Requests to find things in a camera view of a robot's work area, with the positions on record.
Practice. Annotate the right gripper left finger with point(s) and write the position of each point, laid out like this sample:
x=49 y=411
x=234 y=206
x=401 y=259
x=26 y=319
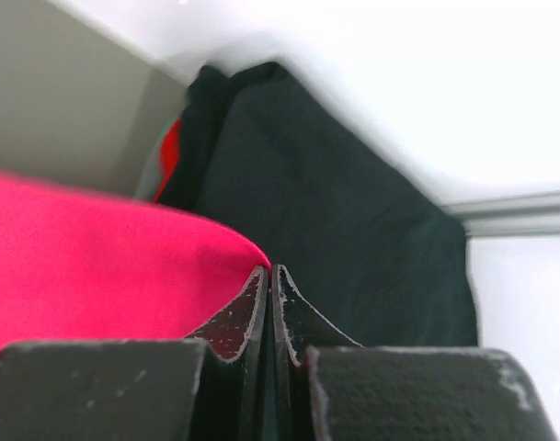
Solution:
x=207 y=386

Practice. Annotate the red folded t shirt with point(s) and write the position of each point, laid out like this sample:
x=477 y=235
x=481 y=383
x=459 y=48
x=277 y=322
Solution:
x=169 y=153

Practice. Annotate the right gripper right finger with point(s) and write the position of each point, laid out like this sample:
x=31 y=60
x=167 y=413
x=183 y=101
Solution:
x=329 y=387

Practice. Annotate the pink t shirt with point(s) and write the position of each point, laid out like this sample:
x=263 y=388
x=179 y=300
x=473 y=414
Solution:
x=79 y=265

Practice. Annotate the black folded t shirt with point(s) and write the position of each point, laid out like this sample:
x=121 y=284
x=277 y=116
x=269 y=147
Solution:
x=374 y=255

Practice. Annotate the aluminium corner post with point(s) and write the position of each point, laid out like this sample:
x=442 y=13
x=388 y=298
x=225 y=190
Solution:
x=529 y=215

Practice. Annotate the green folded t shirt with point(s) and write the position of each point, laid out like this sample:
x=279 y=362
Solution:
x=152 y=175

